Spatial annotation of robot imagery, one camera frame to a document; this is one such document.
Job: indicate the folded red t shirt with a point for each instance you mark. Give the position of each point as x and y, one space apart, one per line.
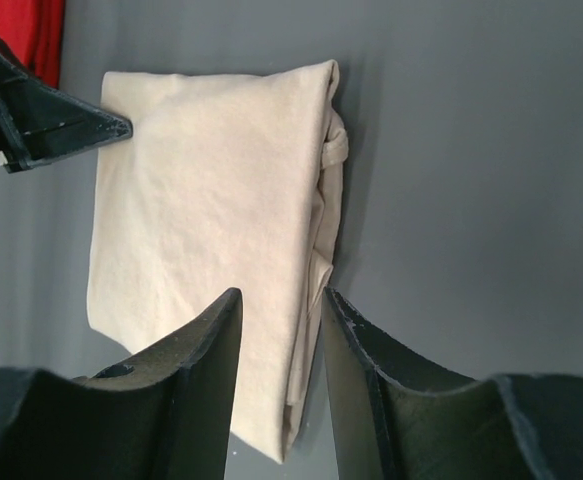
33 30

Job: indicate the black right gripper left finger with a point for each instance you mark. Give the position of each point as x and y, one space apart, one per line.
163 413

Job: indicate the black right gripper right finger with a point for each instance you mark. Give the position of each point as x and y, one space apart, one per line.
397 415

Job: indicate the beige t shirt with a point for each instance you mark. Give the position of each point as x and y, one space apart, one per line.
227 181

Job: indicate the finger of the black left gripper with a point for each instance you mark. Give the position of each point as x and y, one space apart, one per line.
40 125

